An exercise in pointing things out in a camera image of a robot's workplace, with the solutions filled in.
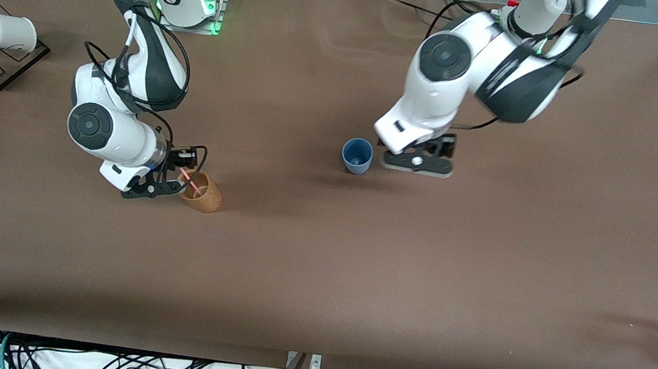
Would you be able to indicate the pink chopstick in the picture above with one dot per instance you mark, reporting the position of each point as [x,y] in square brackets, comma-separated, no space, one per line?
[190,182]

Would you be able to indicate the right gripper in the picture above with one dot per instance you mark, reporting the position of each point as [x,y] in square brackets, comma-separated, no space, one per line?
[174,159]

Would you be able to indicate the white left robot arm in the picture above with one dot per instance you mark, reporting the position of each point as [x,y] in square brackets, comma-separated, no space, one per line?
[446,56]

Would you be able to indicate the small metal table bracket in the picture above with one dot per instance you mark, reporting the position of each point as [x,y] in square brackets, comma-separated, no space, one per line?
[315,363]

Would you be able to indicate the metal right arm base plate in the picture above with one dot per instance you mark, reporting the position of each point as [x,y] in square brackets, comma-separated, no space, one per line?
[189,29]

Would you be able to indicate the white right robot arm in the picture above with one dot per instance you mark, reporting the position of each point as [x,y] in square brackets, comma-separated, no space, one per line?
[90,126]

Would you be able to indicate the blue cup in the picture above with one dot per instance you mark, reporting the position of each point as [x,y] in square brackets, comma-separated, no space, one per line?
[357,160]

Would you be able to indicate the brown wooden cup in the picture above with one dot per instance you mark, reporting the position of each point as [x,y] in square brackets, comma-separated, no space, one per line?
[209,200]

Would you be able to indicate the white cup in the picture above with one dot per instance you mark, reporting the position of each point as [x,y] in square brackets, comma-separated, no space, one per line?
[9,31]

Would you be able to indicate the black cup rack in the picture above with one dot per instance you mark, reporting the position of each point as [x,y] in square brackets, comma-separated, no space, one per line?
[10,74]

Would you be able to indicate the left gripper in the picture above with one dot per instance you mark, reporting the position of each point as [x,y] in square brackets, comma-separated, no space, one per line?
[445,146]

